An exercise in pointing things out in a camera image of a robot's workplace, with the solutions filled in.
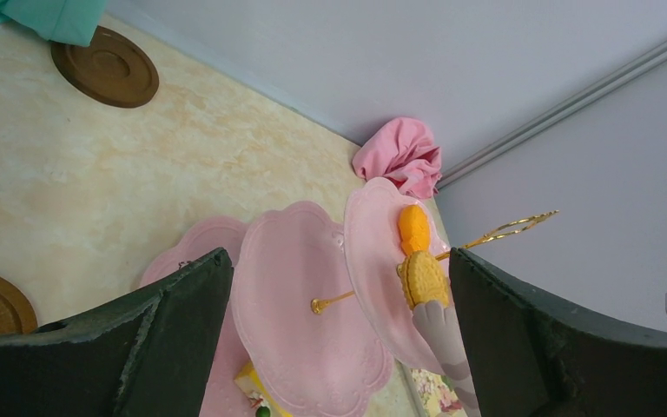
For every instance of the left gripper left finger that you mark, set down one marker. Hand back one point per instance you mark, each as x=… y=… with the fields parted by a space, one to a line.
x=146 y=353

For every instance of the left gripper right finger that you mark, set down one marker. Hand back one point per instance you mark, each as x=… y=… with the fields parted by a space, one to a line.
x=533 y=353

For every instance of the floral serving tray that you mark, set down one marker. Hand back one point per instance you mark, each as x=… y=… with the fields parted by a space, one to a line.
x=435 y=395

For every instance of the yellow cake piece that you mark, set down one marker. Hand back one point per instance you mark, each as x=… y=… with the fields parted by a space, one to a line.
x=260 y=401

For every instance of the orange round cookie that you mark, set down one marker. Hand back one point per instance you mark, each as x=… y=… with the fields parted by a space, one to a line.
x=423 y=279

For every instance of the orange flower pastry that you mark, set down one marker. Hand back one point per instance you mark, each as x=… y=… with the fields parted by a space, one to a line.
x=414 y=229

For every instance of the pink three-tier cake stand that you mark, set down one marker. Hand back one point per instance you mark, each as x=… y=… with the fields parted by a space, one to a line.
x=315 y=304

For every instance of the pink cloth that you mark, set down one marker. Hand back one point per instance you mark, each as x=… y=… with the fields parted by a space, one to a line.
x=404 y=152

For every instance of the teal t-shirt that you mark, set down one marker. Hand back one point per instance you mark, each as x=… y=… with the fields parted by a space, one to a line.
x=63 y=21

